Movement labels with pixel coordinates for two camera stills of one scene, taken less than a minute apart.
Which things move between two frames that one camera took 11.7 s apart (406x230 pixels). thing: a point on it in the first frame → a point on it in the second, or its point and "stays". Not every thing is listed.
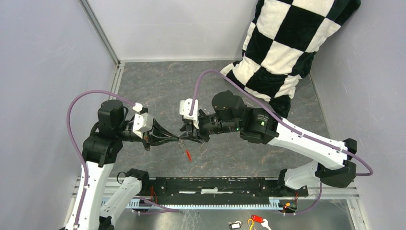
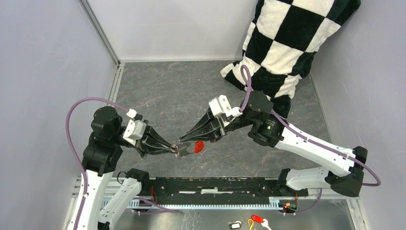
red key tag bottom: [257, 218] stays
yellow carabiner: [250, 228] stays
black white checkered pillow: [281, 39] stays
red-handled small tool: [188, 155] → [199, 147]
